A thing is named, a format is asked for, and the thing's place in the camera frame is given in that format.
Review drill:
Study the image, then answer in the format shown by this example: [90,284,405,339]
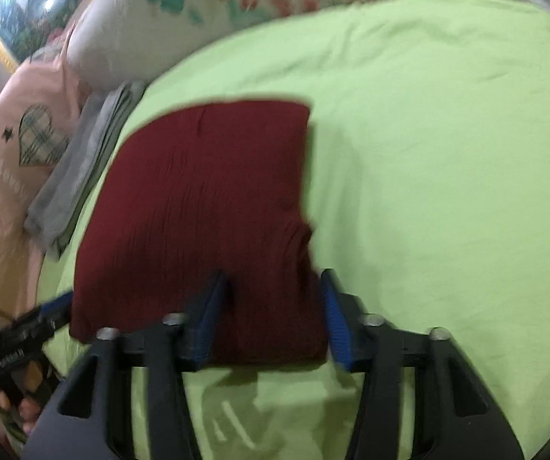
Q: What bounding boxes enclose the grey folded cloth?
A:
[24,80,147,260]

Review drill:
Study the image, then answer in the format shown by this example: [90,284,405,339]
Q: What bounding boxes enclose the pink cloth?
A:
[0,33,94,317]

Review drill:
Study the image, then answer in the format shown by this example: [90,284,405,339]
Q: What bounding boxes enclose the person's left hand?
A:
[0,382,49,438]

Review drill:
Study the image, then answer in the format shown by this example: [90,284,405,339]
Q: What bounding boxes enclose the light green bed sheet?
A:
[35,0,550,460]

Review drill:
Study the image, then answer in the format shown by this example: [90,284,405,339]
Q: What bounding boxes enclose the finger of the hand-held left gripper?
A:
[30,291,75,332]

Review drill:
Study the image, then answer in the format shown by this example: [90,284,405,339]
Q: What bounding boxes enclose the maroon knit garment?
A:
[68,99,330,366]

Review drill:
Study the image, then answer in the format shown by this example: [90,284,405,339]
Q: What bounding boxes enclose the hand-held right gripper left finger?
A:
[23,270,231,460]

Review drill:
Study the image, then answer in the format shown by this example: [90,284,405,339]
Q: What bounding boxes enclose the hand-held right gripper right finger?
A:
[319,268,526,460]

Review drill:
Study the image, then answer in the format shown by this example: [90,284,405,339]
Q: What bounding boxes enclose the white floral quilt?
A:
[66,0,547,93]

